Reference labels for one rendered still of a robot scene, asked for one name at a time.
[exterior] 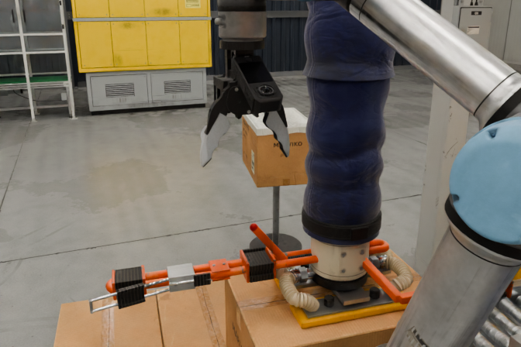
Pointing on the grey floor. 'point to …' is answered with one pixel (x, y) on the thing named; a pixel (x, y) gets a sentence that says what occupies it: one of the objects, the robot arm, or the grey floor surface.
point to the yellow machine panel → (141, 32)
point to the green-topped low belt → (15, 84)
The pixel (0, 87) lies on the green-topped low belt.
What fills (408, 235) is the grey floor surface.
